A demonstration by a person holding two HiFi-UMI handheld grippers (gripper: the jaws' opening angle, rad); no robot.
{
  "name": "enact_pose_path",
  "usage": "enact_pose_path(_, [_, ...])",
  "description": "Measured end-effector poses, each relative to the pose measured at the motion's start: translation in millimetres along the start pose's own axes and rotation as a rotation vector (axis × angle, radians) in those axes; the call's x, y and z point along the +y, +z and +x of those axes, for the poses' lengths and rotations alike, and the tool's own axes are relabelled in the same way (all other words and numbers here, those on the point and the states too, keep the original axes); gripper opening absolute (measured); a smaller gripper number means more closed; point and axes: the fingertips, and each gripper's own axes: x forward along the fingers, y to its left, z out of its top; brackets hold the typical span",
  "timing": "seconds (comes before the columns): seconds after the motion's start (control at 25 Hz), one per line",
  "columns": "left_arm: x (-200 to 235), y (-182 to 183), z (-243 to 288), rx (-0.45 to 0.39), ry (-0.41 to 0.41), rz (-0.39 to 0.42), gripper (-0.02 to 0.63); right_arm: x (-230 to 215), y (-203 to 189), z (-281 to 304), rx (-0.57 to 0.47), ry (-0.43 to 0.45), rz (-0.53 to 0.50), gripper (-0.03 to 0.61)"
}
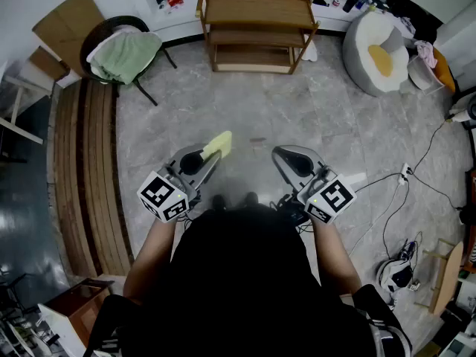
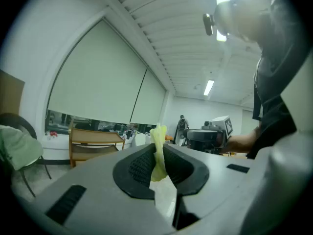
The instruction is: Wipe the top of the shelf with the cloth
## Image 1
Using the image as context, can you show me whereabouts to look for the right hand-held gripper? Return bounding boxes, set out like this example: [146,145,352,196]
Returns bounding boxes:
[271,145,357,225]

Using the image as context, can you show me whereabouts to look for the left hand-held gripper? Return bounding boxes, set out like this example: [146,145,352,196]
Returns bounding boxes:
[136,144,223,223]

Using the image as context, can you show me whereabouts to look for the yellow cloth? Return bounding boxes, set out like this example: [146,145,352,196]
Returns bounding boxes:
[202,130,234,160]

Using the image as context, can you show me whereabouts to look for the wooden shelf table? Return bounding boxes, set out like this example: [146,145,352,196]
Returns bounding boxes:
[196,0,321,76]

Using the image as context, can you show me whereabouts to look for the person's left forearm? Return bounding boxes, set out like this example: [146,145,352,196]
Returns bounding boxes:
[122,217,179,306]

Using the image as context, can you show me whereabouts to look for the person's right forearm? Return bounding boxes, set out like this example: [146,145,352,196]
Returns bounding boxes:
[312,219,364,297]

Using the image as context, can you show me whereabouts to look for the black battery pack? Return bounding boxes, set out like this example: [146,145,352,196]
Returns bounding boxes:
[271,195,310,227]

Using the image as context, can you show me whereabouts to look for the wooden slat platform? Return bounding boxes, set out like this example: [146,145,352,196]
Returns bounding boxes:
[54,80,135,279]

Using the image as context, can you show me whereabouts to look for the green knitted blanket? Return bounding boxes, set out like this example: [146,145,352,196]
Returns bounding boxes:
[86,30,164,86]

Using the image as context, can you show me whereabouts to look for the person's black clothing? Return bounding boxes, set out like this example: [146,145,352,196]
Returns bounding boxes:
[83,202,414,357]

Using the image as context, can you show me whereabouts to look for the egg-shaped white beanbag seat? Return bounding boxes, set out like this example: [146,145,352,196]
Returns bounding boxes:
[341,11,410,98]

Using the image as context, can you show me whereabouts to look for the white window ledge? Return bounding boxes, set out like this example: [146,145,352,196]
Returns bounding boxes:
[148,0,376,35]

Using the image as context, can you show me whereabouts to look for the grey round pouf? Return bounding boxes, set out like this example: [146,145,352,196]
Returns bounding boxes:
[407,54,446,91]

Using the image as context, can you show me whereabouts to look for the black round chair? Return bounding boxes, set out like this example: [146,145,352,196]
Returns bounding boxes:
[80,15,178,107]

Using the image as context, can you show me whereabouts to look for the orange bag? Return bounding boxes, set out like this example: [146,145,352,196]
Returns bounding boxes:
[432,48,457,93]

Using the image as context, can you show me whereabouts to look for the brown wooden box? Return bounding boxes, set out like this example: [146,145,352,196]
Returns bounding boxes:
[44,277,116,346]

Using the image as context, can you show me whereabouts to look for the small wooden stool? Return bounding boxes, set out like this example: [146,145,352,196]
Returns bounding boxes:
[414,238,466,315]

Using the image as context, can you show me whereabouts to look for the brown cardboard sheet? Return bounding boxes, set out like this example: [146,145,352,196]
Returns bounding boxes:
[32,0,106,78]

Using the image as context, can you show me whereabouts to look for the white floor cable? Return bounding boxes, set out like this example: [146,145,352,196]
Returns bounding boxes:
[348,172,411,257]

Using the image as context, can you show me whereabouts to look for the black floor cable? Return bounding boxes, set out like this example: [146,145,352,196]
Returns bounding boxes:
[408,119,453,174]

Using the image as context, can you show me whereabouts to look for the white frame table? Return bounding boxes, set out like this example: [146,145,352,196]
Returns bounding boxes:
[0,74,57,145]

